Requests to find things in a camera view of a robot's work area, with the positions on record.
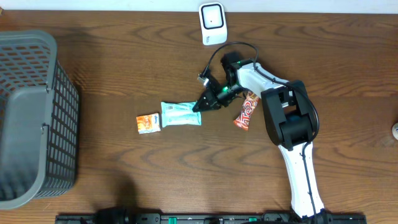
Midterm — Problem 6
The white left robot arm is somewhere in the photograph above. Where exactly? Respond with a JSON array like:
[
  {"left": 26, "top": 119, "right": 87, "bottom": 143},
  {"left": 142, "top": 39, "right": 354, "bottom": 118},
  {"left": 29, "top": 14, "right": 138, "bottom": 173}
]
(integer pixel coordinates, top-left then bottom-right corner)
[{"left": 95, "top": 95, "right": 199, "bottom": 223}]

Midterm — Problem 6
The green lid jar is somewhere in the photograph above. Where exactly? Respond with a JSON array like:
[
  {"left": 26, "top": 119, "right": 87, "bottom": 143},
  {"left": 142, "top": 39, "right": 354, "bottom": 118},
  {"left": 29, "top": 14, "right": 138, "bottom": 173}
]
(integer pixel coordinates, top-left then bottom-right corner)
[{"left": 392, "top": 123, "right": 398, "bottom": 139}]

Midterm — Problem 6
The grey plastic basket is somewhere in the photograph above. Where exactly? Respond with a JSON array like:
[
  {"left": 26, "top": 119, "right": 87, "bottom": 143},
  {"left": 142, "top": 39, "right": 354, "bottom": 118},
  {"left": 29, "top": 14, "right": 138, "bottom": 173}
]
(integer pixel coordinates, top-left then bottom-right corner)
[{"left": 1, "top": 30, "right": 80, "bottom": 210}]

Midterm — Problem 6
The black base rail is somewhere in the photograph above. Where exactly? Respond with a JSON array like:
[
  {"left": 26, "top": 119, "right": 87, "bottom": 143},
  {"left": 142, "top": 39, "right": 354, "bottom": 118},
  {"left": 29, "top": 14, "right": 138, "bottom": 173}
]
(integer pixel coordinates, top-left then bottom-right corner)
[{"left": 55, "top": 213, "right": 367, "bottom": 224}]

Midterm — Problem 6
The mint green wipes packet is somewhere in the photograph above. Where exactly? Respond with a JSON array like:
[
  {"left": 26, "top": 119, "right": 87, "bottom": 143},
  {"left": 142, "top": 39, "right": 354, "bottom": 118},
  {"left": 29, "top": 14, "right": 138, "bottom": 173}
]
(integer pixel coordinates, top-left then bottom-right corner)
[{"left": 161, "top": 101, "right": 201, "bottom": 128}]

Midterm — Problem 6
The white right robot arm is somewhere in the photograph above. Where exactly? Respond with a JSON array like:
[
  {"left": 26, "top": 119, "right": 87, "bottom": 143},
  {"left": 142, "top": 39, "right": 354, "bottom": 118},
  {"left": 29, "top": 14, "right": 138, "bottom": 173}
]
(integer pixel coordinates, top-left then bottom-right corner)
[{"left": 193, "top": 52, "right": 324, "bottom": 222}]

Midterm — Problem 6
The white barcode scanner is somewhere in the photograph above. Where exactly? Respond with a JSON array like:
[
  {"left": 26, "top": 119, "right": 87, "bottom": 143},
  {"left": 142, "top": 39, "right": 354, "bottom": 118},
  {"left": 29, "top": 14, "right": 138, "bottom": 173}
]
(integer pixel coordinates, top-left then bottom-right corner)
[{"left": 199, "top": 2, "right": 228, "bottom": 45}]

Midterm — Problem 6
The orange small box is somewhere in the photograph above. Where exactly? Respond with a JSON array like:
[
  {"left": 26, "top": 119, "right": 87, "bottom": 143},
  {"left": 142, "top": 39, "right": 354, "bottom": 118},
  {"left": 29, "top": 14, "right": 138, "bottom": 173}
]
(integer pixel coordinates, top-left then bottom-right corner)
[{"left": 136, "top": 113, "right": 161, "bottom": 134}]

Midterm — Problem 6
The red chocolate bar wrapper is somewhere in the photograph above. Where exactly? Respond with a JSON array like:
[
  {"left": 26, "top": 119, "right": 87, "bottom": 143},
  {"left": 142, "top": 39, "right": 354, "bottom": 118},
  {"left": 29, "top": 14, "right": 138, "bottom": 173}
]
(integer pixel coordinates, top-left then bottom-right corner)
[{"left": 233, "top": 91, "right": 259, "bottom": 131}]

